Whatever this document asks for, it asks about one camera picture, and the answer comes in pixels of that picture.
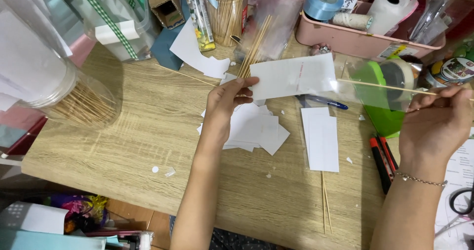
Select upright clear jar of skewers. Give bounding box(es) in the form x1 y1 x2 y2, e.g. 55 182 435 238
202 0 250 48

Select white and teal boxes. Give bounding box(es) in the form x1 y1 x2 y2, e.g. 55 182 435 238
0 201 154 250

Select green tape dispenser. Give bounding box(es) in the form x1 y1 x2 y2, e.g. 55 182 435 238
350 59 423 139

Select large clear container with paper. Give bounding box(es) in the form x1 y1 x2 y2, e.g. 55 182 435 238
0 0 78 109

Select sleeved white cards with skewers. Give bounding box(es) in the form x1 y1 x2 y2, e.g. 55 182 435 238
300 107 340 236

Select black handled scissors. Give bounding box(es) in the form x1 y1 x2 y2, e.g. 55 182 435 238
448 183 474 216

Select small pink ornament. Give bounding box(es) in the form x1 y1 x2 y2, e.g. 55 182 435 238
310 42 336 60

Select light blue ribbon roll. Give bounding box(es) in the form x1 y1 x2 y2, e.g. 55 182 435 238
303 0 344 22

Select clear bottle with flower print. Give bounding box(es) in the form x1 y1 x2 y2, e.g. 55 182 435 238
183 0 217 53

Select person's left hand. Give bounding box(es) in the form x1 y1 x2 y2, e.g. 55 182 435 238
201 77 260 147

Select white card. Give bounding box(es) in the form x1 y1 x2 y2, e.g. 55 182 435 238
249 52 338 102

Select dark blue card paper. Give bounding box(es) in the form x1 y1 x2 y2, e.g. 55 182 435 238
150 1 191 71

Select brown cardboard box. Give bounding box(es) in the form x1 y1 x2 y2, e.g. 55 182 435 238
146 0 186 30

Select bundle of wooden skewers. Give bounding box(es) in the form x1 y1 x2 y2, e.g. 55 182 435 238
236 14 273 79

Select person's right hand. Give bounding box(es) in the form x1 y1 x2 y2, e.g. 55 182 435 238
399 84 474 173

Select silver chain bracelet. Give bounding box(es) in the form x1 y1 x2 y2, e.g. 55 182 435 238
394 171 448 188

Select red black utility knife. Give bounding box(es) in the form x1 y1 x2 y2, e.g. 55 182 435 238
369 134 399 195

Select blue pen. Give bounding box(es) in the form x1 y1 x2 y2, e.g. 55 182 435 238
296 94 349 111

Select clear jar lying with skewers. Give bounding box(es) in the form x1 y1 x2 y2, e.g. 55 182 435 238
17 69 123 129

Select white tissue paper roll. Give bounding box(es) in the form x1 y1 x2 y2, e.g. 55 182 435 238
367 0 420 36

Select pink plastic basket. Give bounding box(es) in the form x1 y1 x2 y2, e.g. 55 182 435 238
296 0 447 61

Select clear cellophane wraps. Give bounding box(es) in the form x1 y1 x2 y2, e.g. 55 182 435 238
409 0 461 45

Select pile of white paper cards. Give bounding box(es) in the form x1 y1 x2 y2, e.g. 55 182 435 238
196 101 291 156

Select clear plastic bags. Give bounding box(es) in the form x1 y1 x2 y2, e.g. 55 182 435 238
234 0 307 64

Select heap of colourful ribbons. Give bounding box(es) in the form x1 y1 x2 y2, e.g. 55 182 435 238
50 194 110 234

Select cream twine spool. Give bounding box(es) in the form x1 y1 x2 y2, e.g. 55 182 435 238
332 12 373 31

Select thin wooden skewer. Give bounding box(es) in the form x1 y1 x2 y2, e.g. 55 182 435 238
155 63 218 88
336 78 474 102

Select clear box with gingham ribbon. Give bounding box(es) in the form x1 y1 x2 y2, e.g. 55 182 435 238
51 0 158 63

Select printed white paper sheet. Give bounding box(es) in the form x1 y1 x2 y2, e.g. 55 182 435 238
434 127 474 239

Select red box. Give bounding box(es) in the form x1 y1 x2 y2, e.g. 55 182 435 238
0 105 49 157

